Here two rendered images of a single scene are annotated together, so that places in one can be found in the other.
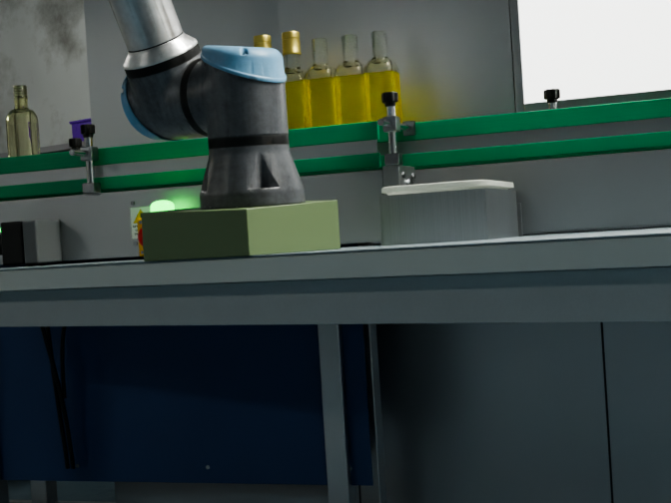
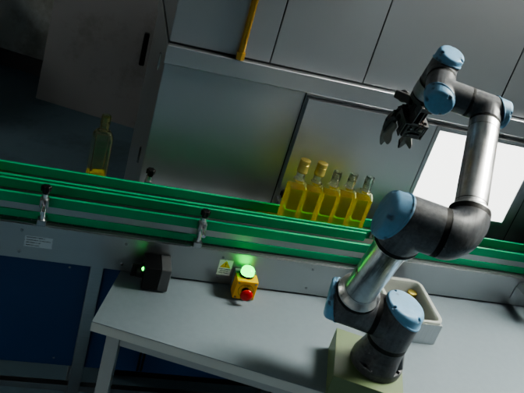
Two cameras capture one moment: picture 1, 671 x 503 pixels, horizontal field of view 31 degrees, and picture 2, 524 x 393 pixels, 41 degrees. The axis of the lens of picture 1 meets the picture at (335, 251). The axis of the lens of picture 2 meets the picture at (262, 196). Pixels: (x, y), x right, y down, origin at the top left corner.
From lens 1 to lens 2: 207 cm
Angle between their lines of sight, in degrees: 45
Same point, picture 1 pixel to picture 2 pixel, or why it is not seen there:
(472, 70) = (391, 185)
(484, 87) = not seen: hidden behind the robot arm
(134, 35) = (364, 299)
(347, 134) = (355, 248)
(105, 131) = (157, 150)
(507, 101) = not seen: hidden behind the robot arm
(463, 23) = (397, 162)
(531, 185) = (418, 273)
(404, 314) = not seen: outside the picture
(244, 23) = (272, 118)
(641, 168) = (465, 276)
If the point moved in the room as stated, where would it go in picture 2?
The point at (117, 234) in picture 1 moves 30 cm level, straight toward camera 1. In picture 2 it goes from (207, 270) to (267, 330)
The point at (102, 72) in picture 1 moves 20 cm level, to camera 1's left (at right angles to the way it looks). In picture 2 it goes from (165, 115) to (105, 114)
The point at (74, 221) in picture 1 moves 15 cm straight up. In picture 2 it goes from (180, 258) to (191, 217)
